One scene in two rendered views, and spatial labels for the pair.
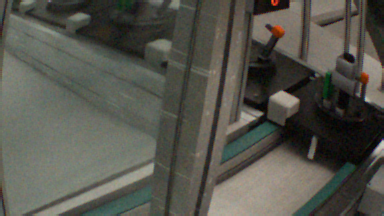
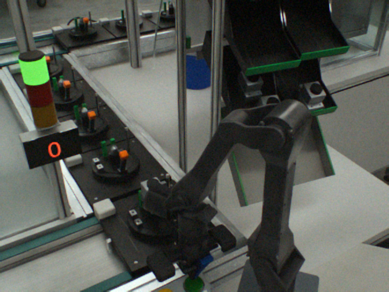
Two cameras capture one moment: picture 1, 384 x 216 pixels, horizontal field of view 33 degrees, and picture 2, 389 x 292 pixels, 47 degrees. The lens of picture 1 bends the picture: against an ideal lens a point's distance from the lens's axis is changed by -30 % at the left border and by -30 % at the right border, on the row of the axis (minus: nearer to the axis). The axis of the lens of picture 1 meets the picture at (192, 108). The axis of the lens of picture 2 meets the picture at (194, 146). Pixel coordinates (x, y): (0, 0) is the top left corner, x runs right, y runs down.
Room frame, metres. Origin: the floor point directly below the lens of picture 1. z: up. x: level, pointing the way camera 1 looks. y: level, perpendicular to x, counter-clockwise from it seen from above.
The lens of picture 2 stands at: (0.58, -0.74, 1.77)
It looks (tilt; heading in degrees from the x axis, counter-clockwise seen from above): 35 degrees down; 27
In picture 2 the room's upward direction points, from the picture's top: straight up
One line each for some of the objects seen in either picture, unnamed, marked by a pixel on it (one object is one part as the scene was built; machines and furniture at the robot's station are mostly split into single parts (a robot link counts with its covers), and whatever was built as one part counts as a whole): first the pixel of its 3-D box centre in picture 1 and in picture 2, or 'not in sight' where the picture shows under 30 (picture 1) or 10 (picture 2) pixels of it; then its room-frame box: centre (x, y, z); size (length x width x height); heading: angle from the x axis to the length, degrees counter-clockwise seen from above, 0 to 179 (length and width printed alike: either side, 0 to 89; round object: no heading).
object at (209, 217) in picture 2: not in sight; (193, 214); (1.15, -0.45, 1.17); 0.09 x 0.06 x 0.07; 83
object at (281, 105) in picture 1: (283, 108); (104, 211); (1.25, -0.15, 0.97); 0.05 x 0.05 x 0.04; 57
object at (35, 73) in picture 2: not in sight; (34, 68); (1.18, -0.08, 1.38); 0.05 x 0.05 x 0.05
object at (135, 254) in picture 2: (340, 117); (155, 222); (1.28, -0.28, 0.96); 0.24 x 0.24 x 0.02; 57
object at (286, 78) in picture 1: (241, 38); (114, 156); (1.42, -0.07, 1.01); 0.24 x 0.24 x 0.13; 57
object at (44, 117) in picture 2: not in sight; (43, 112); (1.18, -0.08, 1.28); 0.05 x 0.05 x 0.05
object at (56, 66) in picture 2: not in sight; (44, 64); (1.81, 0.55, 1.01); 0.24 x 0.24 x 0.13; 57
